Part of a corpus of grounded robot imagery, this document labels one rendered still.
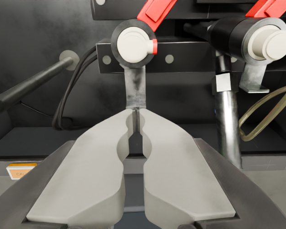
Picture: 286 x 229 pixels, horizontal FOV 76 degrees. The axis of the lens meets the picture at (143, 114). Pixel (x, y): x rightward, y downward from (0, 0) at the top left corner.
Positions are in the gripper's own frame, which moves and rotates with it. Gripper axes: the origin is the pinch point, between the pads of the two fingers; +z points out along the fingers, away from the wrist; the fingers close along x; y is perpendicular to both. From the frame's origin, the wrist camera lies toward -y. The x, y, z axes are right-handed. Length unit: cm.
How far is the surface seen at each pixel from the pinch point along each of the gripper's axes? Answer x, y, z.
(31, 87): -13.2, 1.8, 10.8
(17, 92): -13.4, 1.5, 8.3
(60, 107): -9.1, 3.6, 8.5
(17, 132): -28.9, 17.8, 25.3
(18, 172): -22.6, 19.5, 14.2
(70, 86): -8.1, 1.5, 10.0
